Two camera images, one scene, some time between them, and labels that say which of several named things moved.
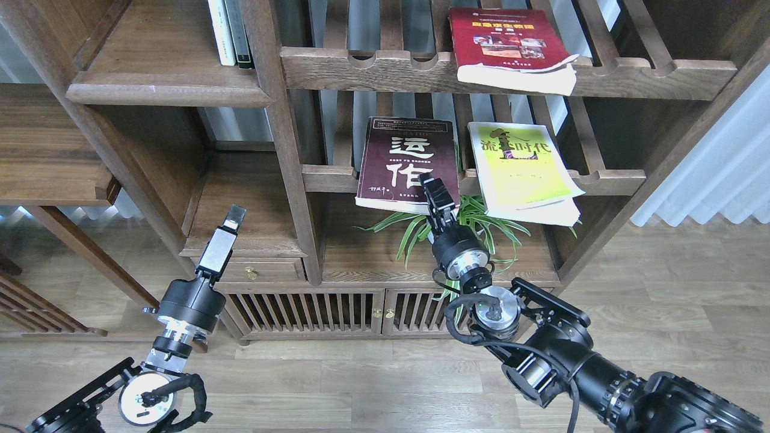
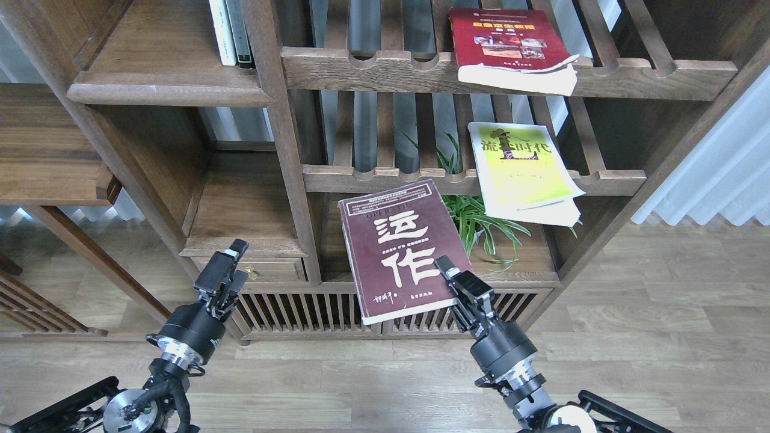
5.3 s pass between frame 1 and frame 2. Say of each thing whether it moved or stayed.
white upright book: stayed
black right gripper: moved
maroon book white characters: moved
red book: stayed
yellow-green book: stayed
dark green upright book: stayed
